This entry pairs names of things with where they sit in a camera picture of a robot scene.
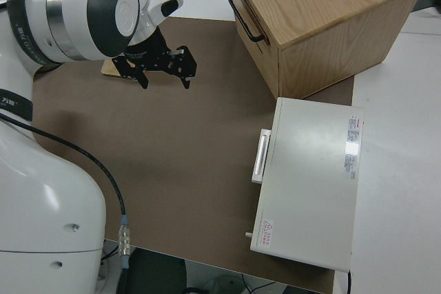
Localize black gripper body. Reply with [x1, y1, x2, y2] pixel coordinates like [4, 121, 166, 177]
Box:
[112, 30, 198, 83]

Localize small wooden block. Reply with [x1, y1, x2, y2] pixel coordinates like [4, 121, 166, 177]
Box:
[101, 59, 131, 81]

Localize brown table mat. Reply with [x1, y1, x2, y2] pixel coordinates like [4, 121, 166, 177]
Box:
[32, 17, 356, 294]

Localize white toaster oven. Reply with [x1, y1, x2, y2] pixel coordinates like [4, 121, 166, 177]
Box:
[244, 96, 365, 273]

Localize light wooden drawer box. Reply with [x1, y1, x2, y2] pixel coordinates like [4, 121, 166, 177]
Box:
[223, 0, 427, 99]

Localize black chair seat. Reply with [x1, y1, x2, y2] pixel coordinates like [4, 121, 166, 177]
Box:
[129, 249, 189, 294]

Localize black metal box handle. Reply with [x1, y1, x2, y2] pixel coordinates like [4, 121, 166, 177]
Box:
[227, 0, 266, 43]

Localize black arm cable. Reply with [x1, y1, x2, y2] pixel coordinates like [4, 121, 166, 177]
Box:
[0, 0, 134, 294]

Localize white oven door handle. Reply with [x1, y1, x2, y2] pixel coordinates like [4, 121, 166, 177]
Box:
[251, 129, 272, 184]

